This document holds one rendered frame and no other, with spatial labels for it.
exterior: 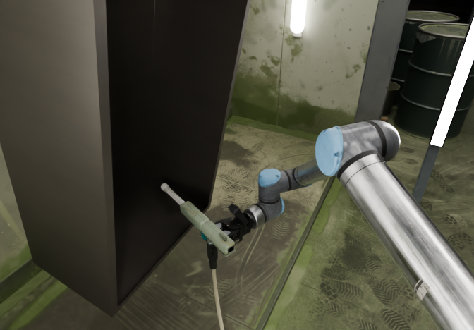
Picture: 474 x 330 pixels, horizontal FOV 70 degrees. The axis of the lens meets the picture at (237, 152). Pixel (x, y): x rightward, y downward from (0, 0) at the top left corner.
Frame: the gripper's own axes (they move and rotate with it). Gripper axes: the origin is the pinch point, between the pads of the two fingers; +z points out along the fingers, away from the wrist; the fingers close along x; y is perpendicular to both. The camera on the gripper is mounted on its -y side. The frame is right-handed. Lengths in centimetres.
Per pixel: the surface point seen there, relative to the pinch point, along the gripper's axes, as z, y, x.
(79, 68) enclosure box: 36, -74, -15
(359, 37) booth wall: -172, -43, 59
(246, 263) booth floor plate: -32, 48, 13
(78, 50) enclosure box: 36, -77, -15
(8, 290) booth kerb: 67, 46, 67
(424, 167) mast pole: -121, 3, -25
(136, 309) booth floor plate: 24, 49, 24
